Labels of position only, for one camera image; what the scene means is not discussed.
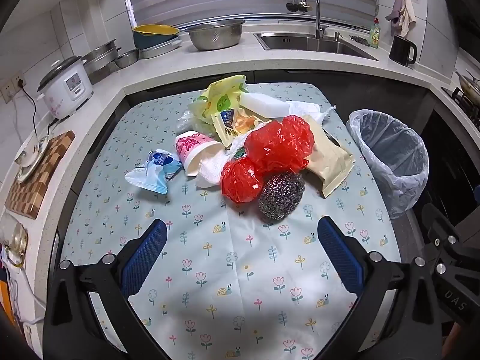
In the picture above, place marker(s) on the checkered wooden cutting board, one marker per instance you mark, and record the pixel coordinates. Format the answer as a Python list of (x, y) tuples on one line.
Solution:
[(45, 180)]

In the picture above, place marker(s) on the yellow-green wipes packet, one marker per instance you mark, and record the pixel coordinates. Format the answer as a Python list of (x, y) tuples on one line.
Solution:
[(217, 97)]

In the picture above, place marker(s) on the black gas stove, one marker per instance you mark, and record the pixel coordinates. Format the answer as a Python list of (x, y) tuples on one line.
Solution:
[(463, 105)]

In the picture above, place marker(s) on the small red plastic bag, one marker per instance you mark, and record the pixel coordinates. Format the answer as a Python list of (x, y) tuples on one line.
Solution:
[(240, 180)]

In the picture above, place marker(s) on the yellow and blue basin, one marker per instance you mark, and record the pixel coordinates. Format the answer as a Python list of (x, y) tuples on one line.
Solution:
[(153, 35)]

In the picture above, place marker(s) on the green printed packet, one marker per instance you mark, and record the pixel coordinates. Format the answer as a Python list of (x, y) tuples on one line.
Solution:
[(240, 153)]

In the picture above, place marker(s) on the wok with lid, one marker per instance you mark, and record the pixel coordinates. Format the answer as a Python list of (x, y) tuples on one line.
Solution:
[(468, 84)]

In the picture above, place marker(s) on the hanging dish cloths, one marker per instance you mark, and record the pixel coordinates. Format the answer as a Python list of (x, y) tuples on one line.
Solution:
[(401, 13)]

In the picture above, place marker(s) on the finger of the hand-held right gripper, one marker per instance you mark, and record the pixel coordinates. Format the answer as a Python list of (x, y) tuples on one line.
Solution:
[(455, 270)]

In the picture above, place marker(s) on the bin with white liner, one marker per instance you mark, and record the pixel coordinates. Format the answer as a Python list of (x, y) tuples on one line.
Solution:
[(390, 157)]

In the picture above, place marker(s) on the dark scrubbing pad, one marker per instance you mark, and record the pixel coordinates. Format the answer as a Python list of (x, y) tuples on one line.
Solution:
[(359, 38)]

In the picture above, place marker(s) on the chrome faucet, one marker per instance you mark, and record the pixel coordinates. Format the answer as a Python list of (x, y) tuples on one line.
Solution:
[(317, 11)]

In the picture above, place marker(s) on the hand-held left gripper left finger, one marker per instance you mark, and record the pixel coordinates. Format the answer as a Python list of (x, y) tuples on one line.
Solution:
[(146, 257)]

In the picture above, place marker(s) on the steel sink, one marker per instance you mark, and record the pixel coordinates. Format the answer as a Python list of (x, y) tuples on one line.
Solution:
[(318, 47)]

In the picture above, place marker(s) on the steel colander bowl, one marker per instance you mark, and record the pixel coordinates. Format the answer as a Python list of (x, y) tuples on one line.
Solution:
[(213, 35)]

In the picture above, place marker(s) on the large red plastic bag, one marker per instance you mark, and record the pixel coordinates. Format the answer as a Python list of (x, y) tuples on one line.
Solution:
[(279, 144)]

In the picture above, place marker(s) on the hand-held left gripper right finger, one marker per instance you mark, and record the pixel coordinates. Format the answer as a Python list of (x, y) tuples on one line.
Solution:
[(339, 255)]

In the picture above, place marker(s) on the crumpled white plastic bag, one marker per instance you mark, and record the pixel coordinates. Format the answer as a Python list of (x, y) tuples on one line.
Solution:
[(307, 109)]

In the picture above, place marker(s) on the steel wool scourer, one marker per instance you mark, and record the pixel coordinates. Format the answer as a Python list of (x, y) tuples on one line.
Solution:
[(282, 195)]

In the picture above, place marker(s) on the pink paper cup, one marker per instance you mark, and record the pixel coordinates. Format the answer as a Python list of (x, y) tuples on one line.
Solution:
[(191, 150)]

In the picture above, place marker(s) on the green dish soap bottle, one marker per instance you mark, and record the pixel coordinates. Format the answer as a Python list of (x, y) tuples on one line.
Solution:
[(374, 34)]

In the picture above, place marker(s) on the blue white wrapper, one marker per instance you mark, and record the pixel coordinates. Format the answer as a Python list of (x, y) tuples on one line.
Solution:
[(153, 172)]

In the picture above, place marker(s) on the black electric kettle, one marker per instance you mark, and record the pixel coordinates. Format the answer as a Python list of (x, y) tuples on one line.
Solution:
[(401, 50)]

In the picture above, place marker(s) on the clear plastic bag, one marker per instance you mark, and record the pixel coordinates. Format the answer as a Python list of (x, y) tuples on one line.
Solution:
[(184, 122)]

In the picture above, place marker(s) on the yellow snack packet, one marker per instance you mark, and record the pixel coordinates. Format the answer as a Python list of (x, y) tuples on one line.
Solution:
[(236, 122)]

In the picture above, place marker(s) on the stacked steel pots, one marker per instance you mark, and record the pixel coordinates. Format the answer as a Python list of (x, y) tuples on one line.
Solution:
[(99, 60)]

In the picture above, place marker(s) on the beige flat packet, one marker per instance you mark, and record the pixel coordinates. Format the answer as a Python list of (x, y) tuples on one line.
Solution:
[(332, 161)]

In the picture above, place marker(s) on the white sponge block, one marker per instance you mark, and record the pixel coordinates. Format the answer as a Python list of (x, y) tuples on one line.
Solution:
[(264, 105)]

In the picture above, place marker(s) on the patterned white plate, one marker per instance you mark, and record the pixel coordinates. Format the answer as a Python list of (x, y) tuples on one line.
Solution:
[(35, 170)]

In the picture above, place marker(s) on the white rice cooker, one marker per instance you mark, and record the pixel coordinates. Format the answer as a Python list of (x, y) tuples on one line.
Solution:
[(67, 86)]

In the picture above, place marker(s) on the wall socket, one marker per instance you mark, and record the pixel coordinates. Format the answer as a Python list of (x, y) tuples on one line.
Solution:
[(11, 88)]

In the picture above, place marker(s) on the white paper towel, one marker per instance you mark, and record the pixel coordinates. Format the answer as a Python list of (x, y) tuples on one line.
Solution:
[(212, 167)]

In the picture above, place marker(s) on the small steel bowl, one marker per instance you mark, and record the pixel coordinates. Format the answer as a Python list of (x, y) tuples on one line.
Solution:
[(126, 58)]

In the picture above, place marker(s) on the patterned white bowl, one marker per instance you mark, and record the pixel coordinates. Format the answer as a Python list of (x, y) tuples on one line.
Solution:
[(32, 152)]

